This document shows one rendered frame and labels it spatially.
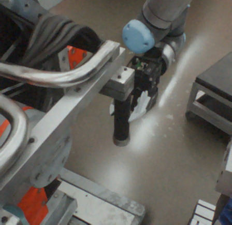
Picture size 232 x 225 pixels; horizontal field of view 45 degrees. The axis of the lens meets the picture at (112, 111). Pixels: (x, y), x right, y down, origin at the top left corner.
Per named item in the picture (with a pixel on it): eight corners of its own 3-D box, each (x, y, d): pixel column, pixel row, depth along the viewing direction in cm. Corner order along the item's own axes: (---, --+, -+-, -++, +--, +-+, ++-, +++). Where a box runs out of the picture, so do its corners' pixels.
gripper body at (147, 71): (122, 67, 64) (143, 42, 72) (121, 95, 70) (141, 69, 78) (154, 76, 61) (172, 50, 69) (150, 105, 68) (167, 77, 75)
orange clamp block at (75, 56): (48, 65, 79) (66, 48, 85) (71, 72, 77) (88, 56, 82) (44, 43, 74) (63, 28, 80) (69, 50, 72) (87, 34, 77)
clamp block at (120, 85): (97, 75, 62) (96, 55, 58) (134, 88, 59) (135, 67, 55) (85, 89, 59) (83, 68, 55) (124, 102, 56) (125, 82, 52)
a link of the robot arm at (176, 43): (163, 18, 82) (160, 43, 88) (149, 35, 75) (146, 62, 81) (190, 24, 79) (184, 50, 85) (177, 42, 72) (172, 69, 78)
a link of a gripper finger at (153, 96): (132, 104, 64) (141, 82, 70) (132, 110, 65) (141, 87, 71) (153, 109, 63) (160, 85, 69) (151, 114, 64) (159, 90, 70)
